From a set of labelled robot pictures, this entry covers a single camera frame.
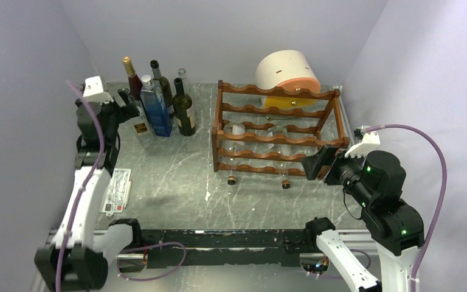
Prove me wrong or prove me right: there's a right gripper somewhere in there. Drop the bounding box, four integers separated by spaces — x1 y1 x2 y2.
300 142 374 207

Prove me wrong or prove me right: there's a rose wine bottle gold cap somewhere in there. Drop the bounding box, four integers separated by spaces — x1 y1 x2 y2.
122 56 142 100

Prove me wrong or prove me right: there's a blue glass bottle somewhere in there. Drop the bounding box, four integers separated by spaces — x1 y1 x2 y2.
140 74 173 137

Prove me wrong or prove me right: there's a clear bottle orange label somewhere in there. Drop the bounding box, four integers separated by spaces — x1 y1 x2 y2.
130 100 153 145

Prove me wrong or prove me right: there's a green wine bottle silver cap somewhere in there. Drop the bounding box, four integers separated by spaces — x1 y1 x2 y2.
150 60 175 118

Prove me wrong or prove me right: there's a clear glass bottle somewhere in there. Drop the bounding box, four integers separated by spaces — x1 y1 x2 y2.
178 68 188 83

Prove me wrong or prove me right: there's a dark wine bottle white label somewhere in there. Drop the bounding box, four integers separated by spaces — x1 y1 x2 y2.
173 77 196 136

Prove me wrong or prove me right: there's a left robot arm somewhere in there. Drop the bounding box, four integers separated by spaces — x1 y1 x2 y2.
34 88 144 291

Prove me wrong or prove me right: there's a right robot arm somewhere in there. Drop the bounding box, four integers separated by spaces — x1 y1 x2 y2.
301 145 424 291

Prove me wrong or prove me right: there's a clear bottle rack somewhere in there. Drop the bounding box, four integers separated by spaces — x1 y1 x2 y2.
268 126 292 190
223 122 246 186

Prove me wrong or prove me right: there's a wooden wine rack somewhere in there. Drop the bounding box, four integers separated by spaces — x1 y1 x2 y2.
211 80 351 177

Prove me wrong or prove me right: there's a white orange cylinder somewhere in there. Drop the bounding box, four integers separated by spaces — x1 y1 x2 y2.
255 50 321 110

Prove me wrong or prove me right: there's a white printed card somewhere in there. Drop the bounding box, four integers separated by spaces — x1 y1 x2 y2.
100 169 133 217

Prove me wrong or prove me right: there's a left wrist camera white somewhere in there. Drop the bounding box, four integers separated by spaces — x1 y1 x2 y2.
83 75 114 104

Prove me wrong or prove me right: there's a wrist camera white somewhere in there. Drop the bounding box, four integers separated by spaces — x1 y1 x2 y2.
344 126 381 158
83 75 114 104

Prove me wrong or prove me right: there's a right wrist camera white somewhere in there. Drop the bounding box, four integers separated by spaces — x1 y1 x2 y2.
344 126 381 158

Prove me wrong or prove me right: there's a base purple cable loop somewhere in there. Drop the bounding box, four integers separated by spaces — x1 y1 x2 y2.
112 242 187 282

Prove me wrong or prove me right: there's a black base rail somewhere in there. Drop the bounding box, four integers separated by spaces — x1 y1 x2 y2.
103 229 343 270

